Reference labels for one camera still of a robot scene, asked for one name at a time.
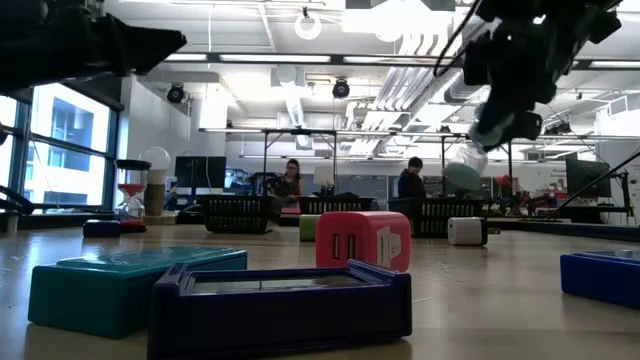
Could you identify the silver ventilation duct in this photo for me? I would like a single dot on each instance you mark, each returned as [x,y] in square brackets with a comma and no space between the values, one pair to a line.
[457,92]

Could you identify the black metal rig frame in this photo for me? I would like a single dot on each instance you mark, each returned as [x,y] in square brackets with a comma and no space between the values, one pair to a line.
[300,132]

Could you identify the blue rectangular box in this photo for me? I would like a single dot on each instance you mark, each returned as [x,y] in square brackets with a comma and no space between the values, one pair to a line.
[600,280]

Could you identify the black computer monitor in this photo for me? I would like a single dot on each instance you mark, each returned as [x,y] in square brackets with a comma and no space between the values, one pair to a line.
[200,172]

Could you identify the green wall charger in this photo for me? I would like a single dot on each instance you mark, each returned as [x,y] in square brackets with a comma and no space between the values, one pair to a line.
[308,228]

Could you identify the small purple box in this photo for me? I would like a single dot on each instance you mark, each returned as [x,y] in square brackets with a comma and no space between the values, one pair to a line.
[101,229]

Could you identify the black monitor on stand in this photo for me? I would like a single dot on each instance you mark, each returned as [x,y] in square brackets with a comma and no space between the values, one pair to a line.
[587,177]

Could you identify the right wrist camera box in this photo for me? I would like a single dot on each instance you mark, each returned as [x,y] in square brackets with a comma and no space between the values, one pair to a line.
[480,62]

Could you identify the red robot arm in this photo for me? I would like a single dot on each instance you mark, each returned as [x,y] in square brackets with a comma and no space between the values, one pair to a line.
[505,181]

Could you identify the person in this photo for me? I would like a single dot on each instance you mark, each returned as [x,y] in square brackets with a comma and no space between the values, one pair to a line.
[291,187]
[411,185]

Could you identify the black mounted camera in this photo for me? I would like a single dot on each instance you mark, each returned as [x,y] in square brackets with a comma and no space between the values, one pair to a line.
[176,94]
[341,89]

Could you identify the teal hourglass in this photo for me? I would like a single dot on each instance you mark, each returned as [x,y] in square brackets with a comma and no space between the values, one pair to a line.
[462,175]

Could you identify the teal rectangular box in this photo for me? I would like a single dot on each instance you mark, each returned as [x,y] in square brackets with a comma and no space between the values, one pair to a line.
[100,295]

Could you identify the white wall charger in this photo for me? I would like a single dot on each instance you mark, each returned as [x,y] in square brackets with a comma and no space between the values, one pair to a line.
[465,231]

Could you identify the large window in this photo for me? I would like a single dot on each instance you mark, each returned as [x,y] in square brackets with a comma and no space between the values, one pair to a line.
[75,120]

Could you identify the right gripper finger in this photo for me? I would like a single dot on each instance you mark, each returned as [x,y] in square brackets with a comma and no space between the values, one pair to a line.
[527,125]
[492,109]

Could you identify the light bulb on wooden stand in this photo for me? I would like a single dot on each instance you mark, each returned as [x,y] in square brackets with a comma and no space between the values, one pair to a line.
[155,197]

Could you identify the blue framed display module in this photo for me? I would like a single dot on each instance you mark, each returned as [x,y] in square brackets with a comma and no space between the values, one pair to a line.
[280,320]

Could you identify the pink charger with white label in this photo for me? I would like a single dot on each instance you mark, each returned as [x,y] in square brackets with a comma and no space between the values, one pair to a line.
[360,240]

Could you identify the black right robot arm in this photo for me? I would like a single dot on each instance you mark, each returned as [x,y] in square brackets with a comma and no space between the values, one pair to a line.
[550,17]

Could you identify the long light bar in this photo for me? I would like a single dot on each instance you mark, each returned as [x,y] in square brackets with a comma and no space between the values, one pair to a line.
[275,58]

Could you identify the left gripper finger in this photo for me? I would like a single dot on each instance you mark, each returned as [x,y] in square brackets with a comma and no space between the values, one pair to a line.
[145,45]

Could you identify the black-capped red-sand hourglass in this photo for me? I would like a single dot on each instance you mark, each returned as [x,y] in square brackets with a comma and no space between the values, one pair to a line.
[131,190]

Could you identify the black plastic basket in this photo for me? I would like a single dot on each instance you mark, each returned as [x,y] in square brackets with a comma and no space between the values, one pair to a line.
[235,215]
[430,217]
[335,204]

